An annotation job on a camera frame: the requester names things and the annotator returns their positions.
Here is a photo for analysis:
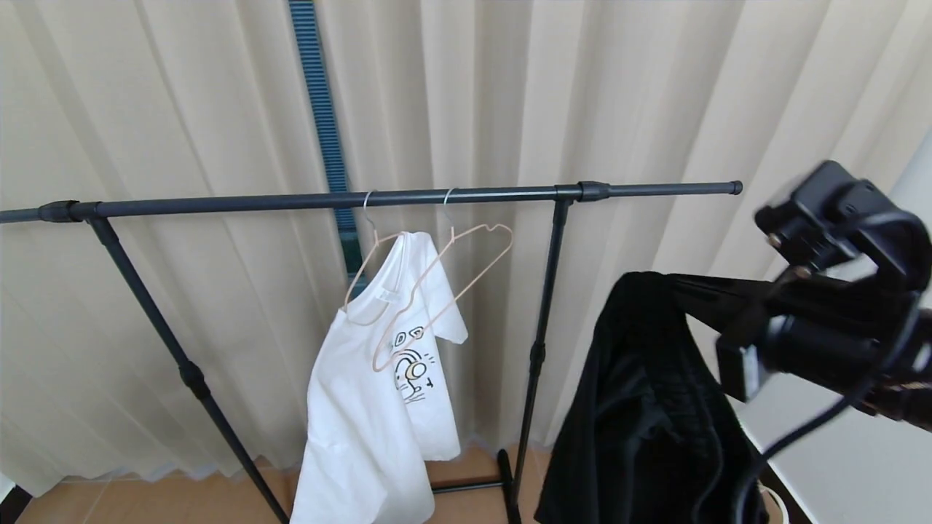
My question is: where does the black clothes rack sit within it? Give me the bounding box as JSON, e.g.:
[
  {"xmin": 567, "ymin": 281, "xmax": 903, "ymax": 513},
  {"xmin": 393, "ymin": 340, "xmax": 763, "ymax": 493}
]
[{"xmin": 0, "ymin": 180, "xmax": 744, "ymax": 524}]

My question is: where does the beige curtain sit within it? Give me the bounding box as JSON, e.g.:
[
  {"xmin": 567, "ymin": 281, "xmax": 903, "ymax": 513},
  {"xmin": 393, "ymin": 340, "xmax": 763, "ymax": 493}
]
[
  {"xmin": 0, "ymin": 0, "xmax": 365, "ymax": 496},
  {"xmin": 313, "ymin": 0, "xmax": 932, "ymax": 452}
]

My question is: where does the window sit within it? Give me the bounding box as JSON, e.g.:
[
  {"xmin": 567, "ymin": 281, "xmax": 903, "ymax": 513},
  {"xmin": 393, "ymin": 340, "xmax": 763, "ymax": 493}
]
[{"xmin": 288, "ymin": 0, "xmax": 365, "ymax": 279}]

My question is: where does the white laundry basket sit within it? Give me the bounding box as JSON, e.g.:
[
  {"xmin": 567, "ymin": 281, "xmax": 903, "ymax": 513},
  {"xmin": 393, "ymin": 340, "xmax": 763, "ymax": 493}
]
[{"xmin": 757, "ymin": 482, "xmax": 791, "ymax": 524}]

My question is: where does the white printed t-shirt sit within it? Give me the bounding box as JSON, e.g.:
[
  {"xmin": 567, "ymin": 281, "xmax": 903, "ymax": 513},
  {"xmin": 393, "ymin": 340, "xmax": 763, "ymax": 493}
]
[{"xmin": 290, "ymin": 231, "xmax": 469, "ymax": 524}]

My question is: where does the pink clothes hanger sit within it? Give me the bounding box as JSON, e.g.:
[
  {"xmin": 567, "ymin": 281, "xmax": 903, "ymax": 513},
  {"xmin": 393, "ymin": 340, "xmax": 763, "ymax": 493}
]
[
  {"xmin": 371, "ymin": 188, "xmax": 514, "ymax": 373},
  {"xmin": 344, "ymin": 191, "xmax": 408, "ymax": 327}
]

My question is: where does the black cable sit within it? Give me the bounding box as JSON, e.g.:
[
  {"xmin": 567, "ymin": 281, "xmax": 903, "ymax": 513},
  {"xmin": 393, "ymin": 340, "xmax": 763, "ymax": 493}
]
[{"xmin": 732, "ymin": 291, "xmax": 932, "ymax": 524}]

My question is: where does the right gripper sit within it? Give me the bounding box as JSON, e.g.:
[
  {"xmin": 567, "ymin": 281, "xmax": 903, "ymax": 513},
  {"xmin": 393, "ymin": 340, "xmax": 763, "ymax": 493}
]
[{"xmin": 717, "ymin": 291, "xmax": 918, "ymax": 402}]

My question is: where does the black garment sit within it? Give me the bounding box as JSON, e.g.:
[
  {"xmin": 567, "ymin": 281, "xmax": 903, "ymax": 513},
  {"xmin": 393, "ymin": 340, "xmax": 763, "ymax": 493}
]
[{"xmin": 534, "ymin": 271, "xmax": 773, "ymax": 524}]

